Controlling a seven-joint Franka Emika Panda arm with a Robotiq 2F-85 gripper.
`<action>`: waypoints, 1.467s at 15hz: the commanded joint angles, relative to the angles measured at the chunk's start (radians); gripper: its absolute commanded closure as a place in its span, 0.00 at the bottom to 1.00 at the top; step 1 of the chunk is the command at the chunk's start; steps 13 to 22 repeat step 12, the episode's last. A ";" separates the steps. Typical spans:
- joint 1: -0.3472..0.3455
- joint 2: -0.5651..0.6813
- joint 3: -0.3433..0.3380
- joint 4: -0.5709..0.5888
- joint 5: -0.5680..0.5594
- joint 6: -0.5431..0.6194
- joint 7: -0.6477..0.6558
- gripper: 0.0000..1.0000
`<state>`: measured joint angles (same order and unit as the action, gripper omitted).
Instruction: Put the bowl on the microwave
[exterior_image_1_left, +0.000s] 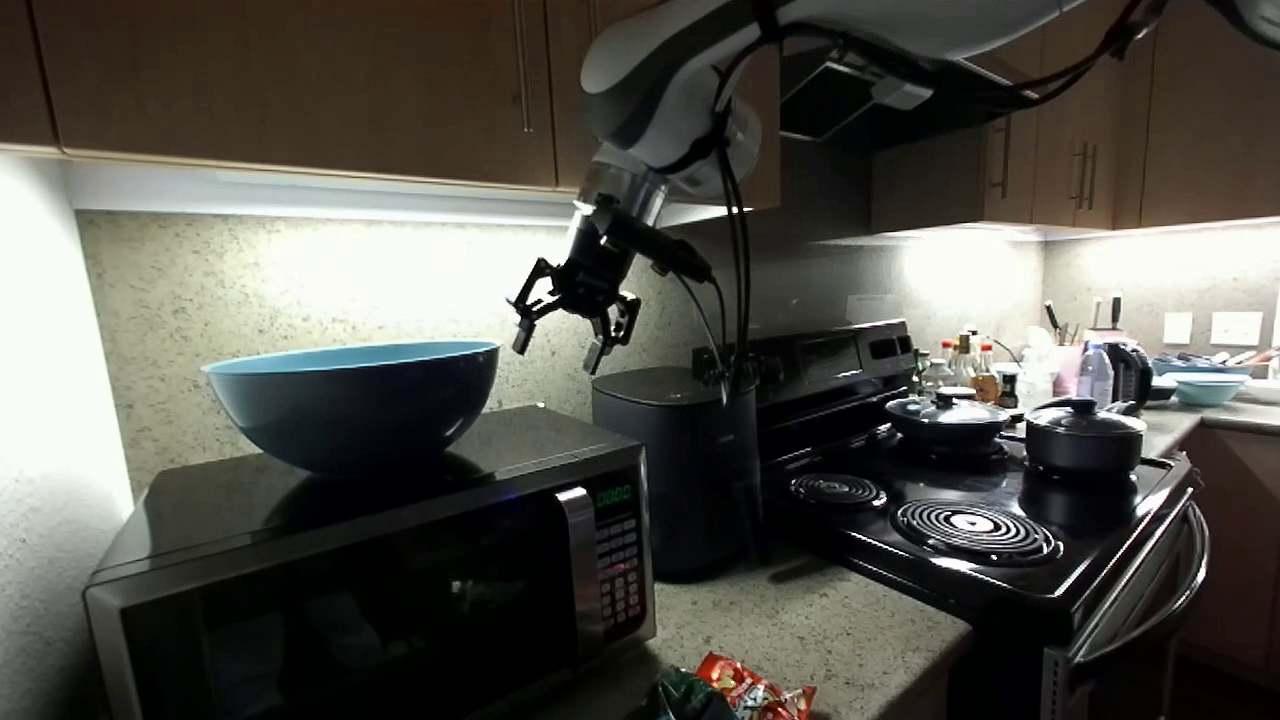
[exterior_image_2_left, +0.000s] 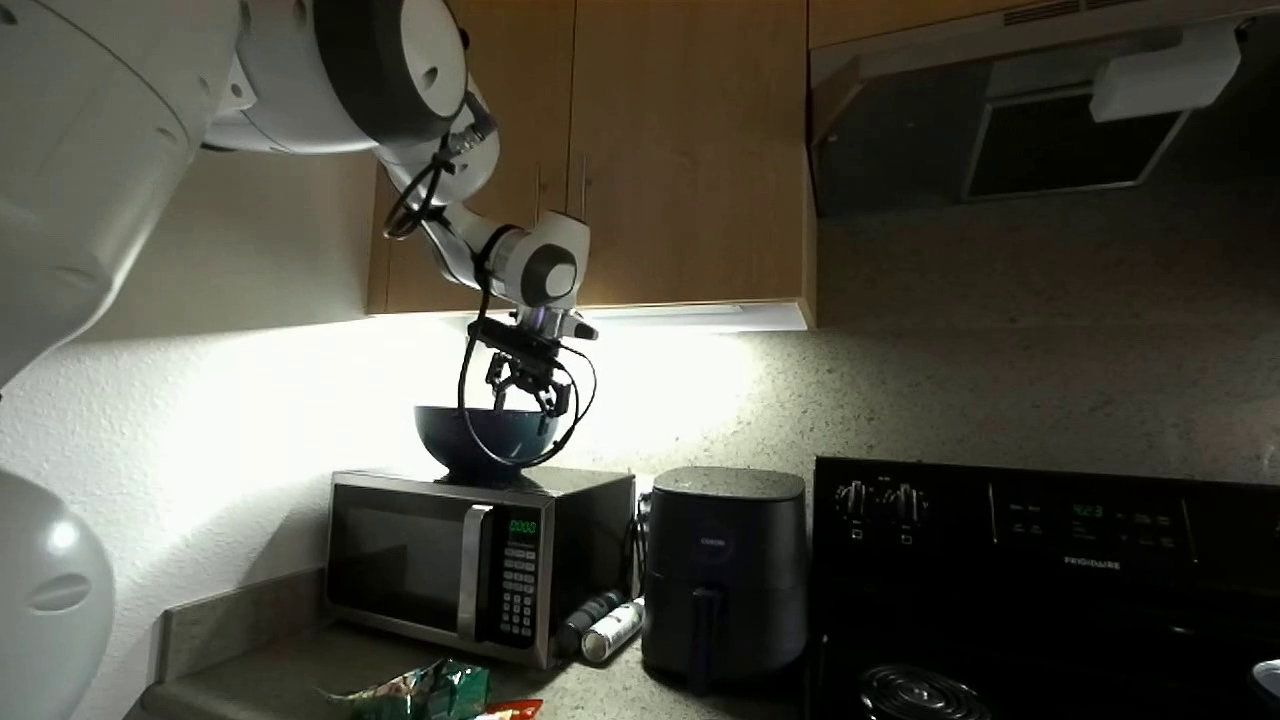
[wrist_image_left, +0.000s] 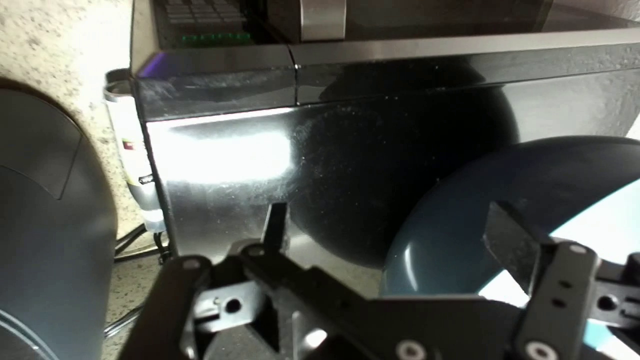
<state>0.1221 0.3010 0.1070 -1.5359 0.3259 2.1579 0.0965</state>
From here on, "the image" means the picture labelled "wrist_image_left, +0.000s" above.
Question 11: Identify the large blue bowl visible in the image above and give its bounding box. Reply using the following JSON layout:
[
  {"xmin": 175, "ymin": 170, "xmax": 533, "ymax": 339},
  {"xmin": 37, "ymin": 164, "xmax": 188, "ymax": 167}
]
[{"xmin": 382, "ymin": 134, "xmax": 640, "ymax": 360}]

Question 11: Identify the black microwave power cable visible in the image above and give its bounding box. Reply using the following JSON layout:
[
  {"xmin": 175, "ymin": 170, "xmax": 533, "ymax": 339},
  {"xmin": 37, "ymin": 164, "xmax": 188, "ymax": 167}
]
[{"xmin": 103, "ymin": 222, "xmax": 173, "ymax": 335}]

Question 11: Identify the black steel microwave oven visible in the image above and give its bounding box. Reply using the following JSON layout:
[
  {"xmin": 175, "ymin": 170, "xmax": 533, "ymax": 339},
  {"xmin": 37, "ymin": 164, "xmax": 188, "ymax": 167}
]
[{"xmin": 103, "ymin": 0, "xmax": 640, "ymax": 270}]

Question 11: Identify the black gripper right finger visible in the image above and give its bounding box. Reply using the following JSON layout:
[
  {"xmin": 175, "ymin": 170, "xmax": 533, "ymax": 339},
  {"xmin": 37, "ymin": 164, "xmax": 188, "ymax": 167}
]
[{"xmin": 481, "ymin": 198, "xmax": 640, "ymax": 360}]

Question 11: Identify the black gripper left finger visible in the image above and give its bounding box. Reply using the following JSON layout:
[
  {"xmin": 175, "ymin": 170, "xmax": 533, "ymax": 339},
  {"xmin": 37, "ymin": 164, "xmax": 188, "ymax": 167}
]
[{"xmin": 125, "ymin": 200, "xmax": 293, "ymax": 360}]

